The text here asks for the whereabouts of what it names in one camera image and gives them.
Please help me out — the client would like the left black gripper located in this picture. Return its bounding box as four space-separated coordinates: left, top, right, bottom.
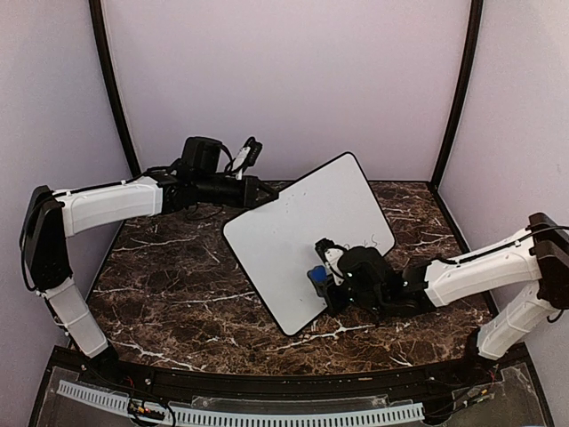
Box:
196 174 280 211

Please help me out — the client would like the blue whiteboard eraser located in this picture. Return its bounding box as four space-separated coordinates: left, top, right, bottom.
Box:
307 265 328 286

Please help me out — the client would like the white whiteboard with black frame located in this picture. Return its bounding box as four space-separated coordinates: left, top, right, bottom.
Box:
222 152 396 336

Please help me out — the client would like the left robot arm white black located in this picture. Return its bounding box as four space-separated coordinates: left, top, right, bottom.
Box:
19 169 278 388

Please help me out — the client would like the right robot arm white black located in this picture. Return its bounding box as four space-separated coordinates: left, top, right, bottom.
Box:
307 213 568 386

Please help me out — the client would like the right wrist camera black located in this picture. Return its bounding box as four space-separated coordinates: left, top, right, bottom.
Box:
338 246 391 310

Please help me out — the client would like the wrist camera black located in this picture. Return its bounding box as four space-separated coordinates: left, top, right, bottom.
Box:
338 246 391 310
181 136 222 173

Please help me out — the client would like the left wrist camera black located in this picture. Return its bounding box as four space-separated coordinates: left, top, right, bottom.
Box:
181 136 222 173

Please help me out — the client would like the white slotted cable duct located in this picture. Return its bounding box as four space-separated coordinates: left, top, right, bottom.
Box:
57 380 424 426

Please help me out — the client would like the left black frame post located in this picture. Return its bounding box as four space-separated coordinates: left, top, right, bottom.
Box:
88 0 141 176

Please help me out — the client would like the black frame post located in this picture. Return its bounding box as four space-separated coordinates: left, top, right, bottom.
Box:
429 0 484 191
88 0 141 176

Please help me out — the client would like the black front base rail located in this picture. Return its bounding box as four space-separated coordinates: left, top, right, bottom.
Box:
39 344 541 413

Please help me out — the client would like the right black frame post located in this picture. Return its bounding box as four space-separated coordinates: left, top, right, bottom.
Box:
429 0 484 191

